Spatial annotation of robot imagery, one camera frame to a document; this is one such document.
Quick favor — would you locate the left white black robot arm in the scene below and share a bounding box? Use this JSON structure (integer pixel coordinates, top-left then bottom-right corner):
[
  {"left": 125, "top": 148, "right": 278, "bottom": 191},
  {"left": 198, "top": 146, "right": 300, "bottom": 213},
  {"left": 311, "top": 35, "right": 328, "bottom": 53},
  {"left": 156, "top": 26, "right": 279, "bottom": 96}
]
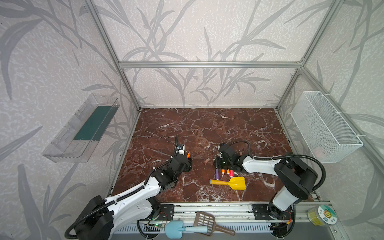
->
[{"left": 64, "top": 137, "right": 192, "bottom": 240}]

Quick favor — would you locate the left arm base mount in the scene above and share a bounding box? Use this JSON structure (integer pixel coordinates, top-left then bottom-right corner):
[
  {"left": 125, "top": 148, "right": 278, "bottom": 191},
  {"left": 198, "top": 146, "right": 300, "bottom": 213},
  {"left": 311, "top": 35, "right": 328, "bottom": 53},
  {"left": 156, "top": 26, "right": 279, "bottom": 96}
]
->
[{"left": 149, "top": 204, "right": 175, "bottom": 221}]

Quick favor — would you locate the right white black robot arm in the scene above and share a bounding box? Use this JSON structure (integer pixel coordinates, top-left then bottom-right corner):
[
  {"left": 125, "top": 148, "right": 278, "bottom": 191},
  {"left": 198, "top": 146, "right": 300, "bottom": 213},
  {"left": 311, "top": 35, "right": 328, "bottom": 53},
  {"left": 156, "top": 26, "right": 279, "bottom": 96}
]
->
[{"left": 214, "top": 141, "right": 326, "bottom": 218}]

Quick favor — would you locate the brown slotted scoop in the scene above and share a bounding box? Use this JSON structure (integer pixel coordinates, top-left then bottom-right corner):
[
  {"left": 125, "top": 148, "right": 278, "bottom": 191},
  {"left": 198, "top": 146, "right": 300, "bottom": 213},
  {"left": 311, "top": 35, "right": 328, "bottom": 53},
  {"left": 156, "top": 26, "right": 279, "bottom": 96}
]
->
[{"left": 194, "top": 211, "right": 236, "bottom": 236}]

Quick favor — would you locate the green label tape roll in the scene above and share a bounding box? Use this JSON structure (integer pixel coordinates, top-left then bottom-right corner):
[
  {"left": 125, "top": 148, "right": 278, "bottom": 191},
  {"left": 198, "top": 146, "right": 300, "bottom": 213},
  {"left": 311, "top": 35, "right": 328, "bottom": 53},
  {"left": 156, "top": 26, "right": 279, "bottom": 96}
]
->
[{"left": 307, "top": 205, "right": 338, "bottom": 227}]

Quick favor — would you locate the purple marker pen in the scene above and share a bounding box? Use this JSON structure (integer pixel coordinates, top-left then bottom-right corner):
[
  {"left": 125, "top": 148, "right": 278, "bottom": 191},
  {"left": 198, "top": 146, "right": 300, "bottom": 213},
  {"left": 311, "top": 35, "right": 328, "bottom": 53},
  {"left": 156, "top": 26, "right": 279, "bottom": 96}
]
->
[{"left": 215, "top": 169, "right": 220, "bottom": 181}]

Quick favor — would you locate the light blue toy shovel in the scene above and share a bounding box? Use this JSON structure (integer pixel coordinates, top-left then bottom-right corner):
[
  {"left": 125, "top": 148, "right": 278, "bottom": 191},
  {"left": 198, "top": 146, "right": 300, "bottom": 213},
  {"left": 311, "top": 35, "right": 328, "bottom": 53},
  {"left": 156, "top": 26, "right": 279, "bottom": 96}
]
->
[{"left": 165, "top": 221, "right": 208, "bottom": 239}]

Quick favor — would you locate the yellow toy shovel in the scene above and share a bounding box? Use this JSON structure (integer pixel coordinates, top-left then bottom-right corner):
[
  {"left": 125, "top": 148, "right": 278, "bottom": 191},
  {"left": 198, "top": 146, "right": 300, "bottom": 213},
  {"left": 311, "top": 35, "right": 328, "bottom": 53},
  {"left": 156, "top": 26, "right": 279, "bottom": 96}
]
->
[{"left": 209, "top": 177, "right": 246, "bottom": 190}]

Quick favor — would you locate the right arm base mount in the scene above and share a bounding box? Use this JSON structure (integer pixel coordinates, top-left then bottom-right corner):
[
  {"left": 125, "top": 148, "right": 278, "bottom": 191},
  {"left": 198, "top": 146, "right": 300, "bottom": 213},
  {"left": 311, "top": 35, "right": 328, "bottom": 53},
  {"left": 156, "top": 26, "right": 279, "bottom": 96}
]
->
[{"left": 252, "top": 203, "right": 293, "bottom": 221}]

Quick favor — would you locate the white wire mesh basket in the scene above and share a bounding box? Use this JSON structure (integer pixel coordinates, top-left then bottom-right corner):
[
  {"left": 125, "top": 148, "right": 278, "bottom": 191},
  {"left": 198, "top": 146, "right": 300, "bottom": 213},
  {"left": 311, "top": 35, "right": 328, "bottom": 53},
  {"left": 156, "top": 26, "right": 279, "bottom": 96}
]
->
[{"left": 291, "top": 91, "right": 364, "bottom": 164}]

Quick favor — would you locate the clear plastic wall tray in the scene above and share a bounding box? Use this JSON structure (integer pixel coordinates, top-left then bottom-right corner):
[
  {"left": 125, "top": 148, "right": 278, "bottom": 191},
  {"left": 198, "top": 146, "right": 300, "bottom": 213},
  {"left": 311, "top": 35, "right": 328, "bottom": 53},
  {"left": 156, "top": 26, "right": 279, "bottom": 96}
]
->
[{"left": 42, "top": 94, "right": 120, "bottom": 163}]

